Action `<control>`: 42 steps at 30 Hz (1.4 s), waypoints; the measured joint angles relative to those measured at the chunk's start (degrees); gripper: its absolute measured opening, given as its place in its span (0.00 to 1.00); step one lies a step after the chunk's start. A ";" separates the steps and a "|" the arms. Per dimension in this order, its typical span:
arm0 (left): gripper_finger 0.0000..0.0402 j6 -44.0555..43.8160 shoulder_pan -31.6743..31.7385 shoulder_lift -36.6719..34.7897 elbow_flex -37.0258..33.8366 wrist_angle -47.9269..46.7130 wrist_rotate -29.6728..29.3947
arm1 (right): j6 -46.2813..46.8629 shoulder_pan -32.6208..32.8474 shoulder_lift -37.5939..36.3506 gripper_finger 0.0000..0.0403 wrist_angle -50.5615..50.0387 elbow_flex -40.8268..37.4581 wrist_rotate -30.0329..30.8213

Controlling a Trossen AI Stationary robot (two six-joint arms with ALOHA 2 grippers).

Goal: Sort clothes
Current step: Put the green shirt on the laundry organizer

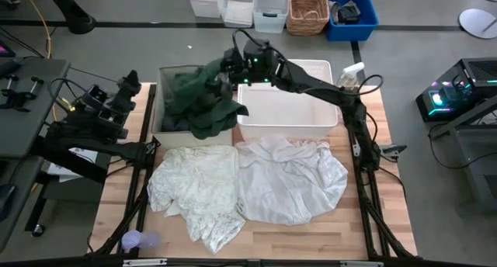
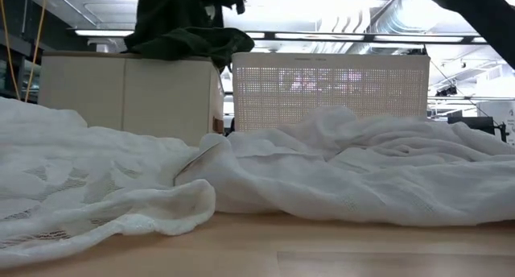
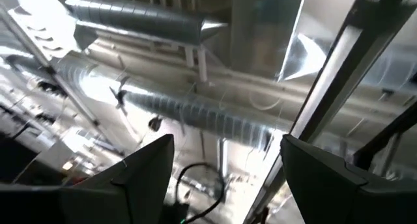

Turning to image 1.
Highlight clear spray bottle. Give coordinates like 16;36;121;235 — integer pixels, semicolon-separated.
335;61;367;92

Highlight white storage box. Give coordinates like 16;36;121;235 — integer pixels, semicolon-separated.
186;0;223;19

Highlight grey desk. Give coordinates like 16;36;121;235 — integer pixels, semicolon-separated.
0;57;71;160

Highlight beige fabric bin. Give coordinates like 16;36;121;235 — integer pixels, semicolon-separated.
151;64;236;150

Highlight yellow cable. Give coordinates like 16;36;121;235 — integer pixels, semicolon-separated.
19;0;54;61

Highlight blue plastic bin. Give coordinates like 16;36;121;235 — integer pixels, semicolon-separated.
325;0;380;43

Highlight white lace garment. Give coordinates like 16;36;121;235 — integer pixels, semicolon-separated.
146;144;247;255

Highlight clear storage box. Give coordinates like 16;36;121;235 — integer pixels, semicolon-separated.
219;0;257;29
252;0;290;34

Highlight black stand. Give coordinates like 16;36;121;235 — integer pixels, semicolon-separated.
42;0;97;36

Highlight black computer with lights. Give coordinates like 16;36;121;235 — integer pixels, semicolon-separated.
415;57;497;123

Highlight dark grey garment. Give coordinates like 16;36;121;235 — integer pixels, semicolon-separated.
161;117;195;134

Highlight grey side table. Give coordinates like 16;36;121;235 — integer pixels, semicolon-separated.
429;95;497;214

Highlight black clamp tools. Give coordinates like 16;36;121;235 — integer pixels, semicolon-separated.
0;75;45;113

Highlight dark green garment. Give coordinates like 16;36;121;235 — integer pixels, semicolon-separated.
165;57;250;140

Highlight white plastic bin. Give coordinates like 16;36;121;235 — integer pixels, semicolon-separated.
236;59;340;141

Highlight white paper sheets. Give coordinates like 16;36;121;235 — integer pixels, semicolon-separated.
46;146;100;183

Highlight white smooth garment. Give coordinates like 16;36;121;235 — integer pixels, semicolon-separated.
235;134;349;227

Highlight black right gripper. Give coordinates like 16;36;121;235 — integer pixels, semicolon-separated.
213;49;249;99

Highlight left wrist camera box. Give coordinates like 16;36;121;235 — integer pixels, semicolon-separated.
81;84;110;106

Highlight purple round object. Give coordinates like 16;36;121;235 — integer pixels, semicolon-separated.
120;230;162;253

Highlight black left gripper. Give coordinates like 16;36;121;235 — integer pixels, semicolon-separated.
104;69;142;123

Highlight grey round disc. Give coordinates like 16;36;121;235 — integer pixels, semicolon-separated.
457;8;497;40

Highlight wicker basket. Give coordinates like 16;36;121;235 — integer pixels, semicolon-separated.
285;0;331;37

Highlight black metal table frame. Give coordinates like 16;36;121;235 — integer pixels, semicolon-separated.
87;82;419;267

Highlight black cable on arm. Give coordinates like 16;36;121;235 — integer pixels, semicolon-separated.
231;28;289;68

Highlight black item in bin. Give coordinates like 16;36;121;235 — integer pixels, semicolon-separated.
335;1;363;26

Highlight black spring clamp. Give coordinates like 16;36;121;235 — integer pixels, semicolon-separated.
378;143;408;161

